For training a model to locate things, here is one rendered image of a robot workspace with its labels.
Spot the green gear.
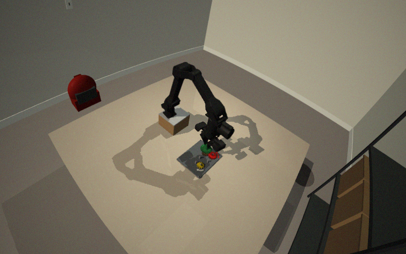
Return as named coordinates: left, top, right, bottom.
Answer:
left=200, top=144, right=212, bottom=154

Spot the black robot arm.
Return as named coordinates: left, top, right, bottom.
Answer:
left=161, top=62, right=234, bottom=140

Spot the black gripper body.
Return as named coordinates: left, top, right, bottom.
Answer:
left=195, top=122, right=226, bottom=152

